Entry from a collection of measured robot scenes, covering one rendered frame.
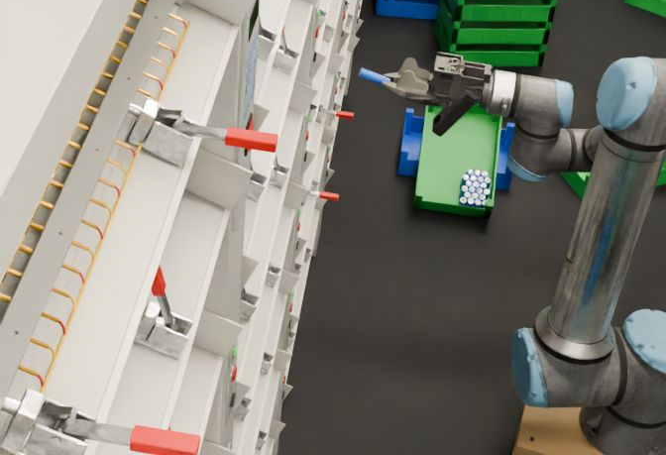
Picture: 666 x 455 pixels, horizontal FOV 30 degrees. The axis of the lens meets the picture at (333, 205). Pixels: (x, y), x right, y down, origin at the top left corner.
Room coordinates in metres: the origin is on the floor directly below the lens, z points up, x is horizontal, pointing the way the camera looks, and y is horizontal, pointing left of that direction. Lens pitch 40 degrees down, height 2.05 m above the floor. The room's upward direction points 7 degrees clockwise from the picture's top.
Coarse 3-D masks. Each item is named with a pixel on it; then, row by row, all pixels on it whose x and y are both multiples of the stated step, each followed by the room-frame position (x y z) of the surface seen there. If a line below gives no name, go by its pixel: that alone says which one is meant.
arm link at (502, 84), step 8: (496, 72) 2.09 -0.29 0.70; (504, 72) 2.09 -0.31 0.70; (512, 72) 2.10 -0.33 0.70; (496, 80) 2.06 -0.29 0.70; (504, 80) 2.07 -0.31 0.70; (512, 80) 2.07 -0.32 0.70; (496, 88) 2.05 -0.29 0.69; (504, 88) 2.05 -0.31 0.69; (512, 88) 2.05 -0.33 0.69; (496, 96) 2.04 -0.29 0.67; (504, 96) 2.04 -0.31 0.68; (512, 96) 2.04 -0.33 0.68; (488, 104) 2.05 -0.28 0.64; (496, 104) 2.04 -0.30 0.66; (504, 104) 2.04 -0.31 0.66; (488, 112) 2.05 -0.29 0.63; (496, 112) 2.04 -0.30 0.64; (504, 112) 2.04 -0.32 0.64
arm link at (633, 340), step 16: (624, 320) 1.72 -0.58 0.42; (640, 320) 1.71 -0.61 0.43; (656, 320) 1.72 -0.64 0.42; (624, 336) 1.68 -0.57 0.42; (640, 336) 1.67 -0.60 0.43; (656, 336) 1.68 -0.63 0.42; (624, 352) 1.65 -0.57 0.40; (640, 352) 1.64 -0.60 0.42; (656, 352) 1.64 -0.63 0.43; (624, 368) 1.62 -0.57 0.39; (640, 368) 1.63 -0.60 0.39; (656, 368) 1.62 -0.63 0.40; (624, 384) 1.60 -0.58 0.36; (640, 384) 1.61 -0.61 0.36; (656, 384) 1.61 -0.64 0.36; (624, 400) 1.60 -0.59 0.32; (640, 400) 1.61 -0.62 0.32; (656, 400) 1.61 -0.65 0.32; (624, 416) 1.62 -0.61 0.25; (640, 416) 1.61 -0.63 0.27; (656, 416) 1.62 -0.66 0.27
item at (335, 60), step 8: (336, 56) 2.25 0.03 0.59; (328, 64) 2.25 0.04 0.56; (336, 64) 2.25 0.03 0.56; (328, 72) 2.25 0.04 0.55; (328, 80) 2.22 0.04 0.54; (328, 88) 2.19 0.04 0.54; (328, 96) 2.17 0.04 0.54; (320, 104) 2.13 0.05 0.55; (320, 128) 2.05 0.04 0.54; (312, 136) 2.01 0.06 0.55; (320, 136) 2.02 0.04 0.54; (312, 144) 1.99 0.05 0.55; (312, 168) 1.92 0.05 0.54; (304, 176) 1.88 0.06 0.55; (312, 176) 1.89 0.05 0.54; (304, 184) 1.86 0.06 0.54; (304, 208) 1.79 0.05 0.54; (304, 240) 1.65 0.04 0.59; (296, 256) 1.65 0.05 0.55
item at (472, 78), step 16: (448, 64) 2.09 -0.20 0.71; (464, 64) 2.10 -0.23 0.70; (480, 64) 2.10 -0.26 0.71; (432, 80) 2.06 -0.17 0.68; (448, 80) 2.06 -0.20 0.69; (464, 80) 2.07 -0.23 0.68; (480, 80) 2.07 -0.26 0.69; (448, 96) 2.06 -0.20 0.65; (464, 96) 2.07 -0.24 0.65; (480, 96) 2.07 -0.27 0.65
